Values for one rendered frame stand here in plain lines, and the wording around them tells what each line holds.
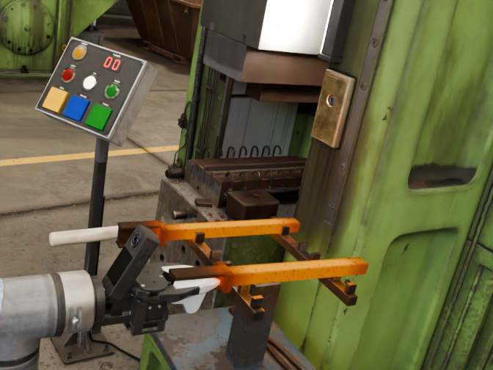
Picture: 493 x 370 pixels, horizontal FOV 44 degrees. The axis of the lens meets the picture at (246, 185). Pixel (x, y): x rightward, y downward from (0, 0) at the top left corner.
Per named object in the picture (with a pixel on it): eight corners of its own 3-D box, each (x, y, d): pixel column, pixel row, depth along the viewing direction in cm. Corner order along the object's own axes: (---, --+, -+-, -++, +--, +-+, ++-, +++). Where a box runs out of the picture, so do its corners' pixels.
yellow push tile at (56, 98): (57, 112, 199) (67, 92, 200) (41, 106, 202) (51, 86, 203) (60, 114, 201) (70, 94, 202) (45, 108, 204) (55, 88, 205)
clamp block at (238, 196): (240, 227, 158) (244, 205, 156) (224, 213, 164) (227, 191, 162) (276, 223, 165) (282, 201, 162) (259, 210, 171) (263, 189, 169)
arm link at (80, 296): (53, 260, 90) (69, 297, 82) (86, 258, 92) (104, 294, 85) (49, 311, 93) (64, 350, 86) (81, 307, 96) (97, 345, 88)
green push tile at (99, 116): (101, 130, 190) (112, 109, 191) (84, 123, 194) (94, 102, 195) (104, 132, 192) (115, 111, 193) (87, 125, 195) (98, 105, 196)
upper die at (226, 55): (240, 82, 154) (246, 45, 151) (202, 63, 169) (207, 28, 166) (358, 87, 178) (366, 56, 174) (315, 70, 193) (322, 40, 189)
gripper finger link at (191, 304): (213, 304, 102) (161, 309, 98) (220, 274, 100) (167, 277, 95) (221, 315, 99) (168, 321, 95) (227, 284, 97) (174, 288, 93)
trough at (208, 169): (212, 177, 168) (213, 172, 167) (203, 169, 172) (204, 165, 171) (325, 170, 192) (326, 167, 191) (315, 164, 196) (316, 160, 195)
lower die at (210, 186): (217, 208, 167) (222, 179, 164) (183, 179, 182) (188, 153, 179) (330, 197, 191) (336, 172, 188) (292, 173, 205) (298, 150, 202)
